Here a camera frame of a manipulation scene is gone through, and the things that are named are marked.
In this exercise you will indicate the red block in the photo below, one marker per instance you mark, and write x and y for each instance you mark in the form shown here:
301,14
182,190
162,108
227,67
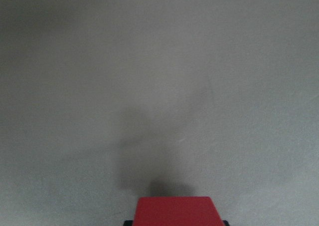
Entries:
176,211

